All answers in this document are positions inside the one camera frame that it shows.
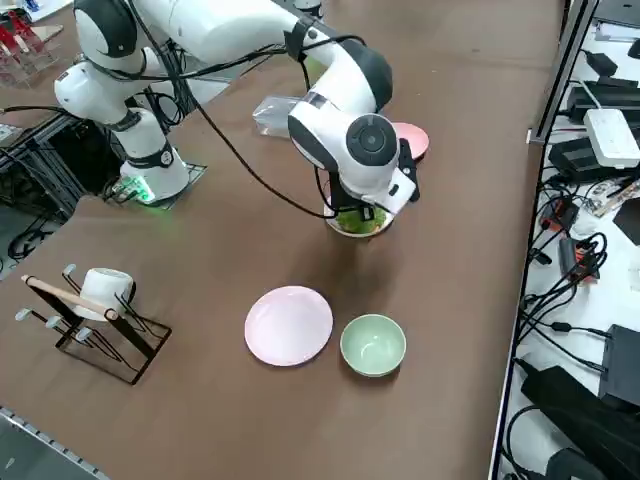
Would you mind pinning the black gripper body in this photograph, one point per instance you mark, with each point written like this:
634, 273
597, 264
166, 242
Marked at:
345, 192

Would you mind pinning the green lettuce leaf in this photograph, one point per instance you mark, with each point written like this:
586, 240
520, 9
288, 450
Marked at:
350, 222

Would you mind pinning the green ceramic bowl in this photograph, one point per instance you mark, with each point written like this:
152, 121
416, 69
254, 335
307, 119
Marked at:
372, 345

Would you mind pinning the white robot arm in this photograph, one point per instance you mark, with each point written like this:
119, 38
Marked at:
309, 6
225, 25

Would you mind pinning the white plate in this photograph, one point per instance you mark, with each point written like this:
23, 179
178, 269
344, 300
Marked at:
350, 234

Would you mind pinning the pale pink plate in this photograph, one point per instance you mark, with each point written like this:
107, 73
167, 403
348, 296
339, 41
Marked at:
287, 325

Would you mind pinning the clear plastic container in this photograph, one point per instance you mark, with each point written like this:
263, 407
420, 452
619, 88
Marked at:
272, 115

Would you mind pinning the black power brick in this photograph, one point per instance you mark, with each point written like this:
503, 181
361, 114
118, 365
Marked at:
572, 160

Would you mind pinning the small black adapter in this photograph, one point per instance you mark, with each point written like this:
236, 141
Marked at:
567, 255

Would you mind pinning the white cup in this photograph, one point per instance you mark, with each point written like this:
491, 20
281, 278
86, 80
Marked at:
102, 290

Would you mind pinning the white power strip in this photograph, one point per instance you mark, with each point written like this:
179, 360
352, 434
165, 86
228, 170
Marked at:
612, 137

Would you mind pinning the black box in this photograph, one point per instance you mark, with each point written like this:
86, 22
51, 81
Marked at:
622, 365

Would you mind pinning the black bag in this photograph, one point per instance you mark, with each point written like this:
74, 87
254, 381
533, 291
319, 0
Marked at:
580, 425

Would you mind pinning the clear acrylic rack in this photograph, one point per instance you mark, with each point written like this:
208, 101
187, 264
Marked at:
25, 55

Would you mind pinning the aluminium table edge rail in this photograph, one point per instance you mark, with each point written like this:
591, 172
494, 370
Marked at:
515, 310
45, 445

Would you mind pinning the aluminium frame post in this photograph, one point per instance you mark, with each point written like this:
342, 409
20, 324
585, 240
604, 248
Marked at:
562, 70

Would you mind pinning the black metal frame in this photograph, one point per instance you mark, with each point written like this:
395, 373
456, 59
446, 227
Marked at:
65, 150

